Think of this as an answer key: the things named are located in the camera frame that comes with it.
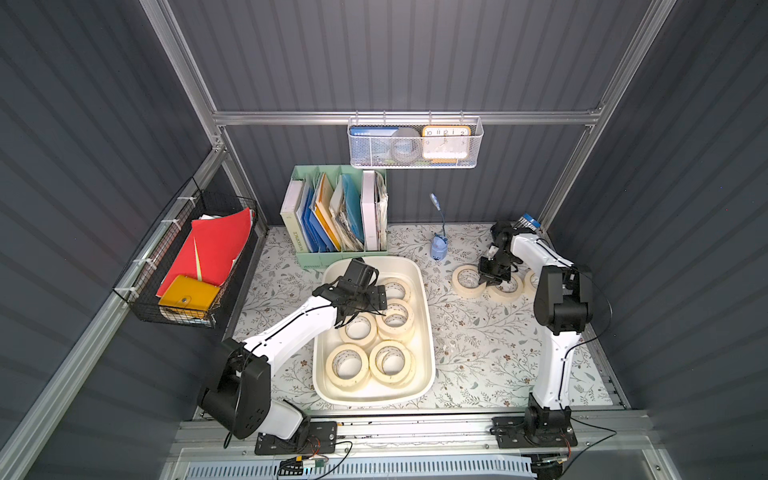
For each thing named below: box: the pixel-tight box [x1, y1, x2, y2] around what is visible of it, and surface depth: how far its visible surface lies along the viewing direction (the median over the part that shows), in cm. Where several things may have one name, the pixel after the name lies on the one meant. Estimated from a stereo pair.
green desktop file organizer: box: [281, 165, 389, 269], surface depth 101 cm
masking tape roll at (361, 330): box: [340, 312, 377, 345], surface depth 91 cm
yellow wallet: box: [158, 274, 221, 318], surface depth 65 cm
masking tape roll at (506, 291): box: [486, 274, 524, 302], surface depth 100 cm
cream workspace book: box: [280, 179, 309, 253], surface depth 95 cm
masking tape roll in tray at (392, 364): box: [369, 339, 416, 389], surface depth 82 cm
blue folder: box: [302, 188, 336, 253], surface depth 100 cm
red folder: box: [156, 207, 252, 297], surface depth 76 cm
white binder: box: [361, 170, 380, 251], surface depth 98 cm
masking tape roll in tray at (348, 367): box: [325, 343, 371, 392], surface depth 81 cm
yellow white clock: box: [422, 125, 472, 160], surface depth 90 cm
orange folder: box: [315, 173, 343, 252], surface depth 98 cm
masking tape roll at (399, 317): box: [376, 298, 415, 336], surface depth 91 cm
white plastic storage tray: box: [313, 257, 436, 406], surface depth 84 cm
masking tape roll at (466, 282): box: [451, 264, 487, 299], surface depth 102 cm
